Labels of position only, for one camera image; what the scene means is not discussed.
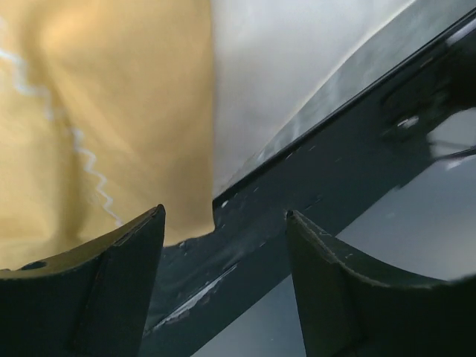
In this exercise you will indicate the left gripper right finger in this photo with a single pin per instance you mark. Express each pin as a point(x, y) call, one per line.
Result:
point(351, 304)

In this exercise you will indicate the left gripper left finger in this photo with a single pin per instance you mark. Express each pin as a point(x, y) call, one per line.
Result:
point(90, 301)

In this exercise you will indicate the blue yellow Pikachu pillowcase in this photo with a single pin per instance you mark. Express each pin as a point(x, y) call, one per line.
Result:
point(106, 112)

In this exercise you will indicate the black base bar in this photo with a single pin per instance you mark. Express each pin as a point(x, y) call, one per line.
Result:
point(391, 173)

